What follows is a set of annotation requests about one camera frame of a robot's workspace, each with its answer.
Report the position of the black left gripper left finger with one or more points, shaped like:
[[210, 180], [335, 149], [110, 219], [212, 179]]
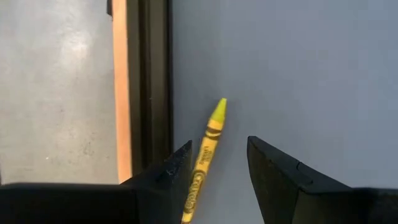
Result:
[[124, 205]]

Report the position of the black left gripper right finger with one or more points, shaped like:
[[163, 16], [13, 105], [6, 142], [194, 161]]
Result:
[[280, 193]]

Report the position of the yellow crayon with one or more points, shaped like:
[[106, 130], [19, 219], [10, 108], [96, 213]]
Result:
[[203, 155]]

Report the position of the grey table mat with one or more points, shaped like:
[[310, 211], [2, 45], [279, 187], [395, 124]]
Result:
[[311, 77]]

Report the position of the black aluminium table frame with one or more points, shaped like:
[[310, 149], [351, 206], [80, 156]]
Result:
[[149, 77]]

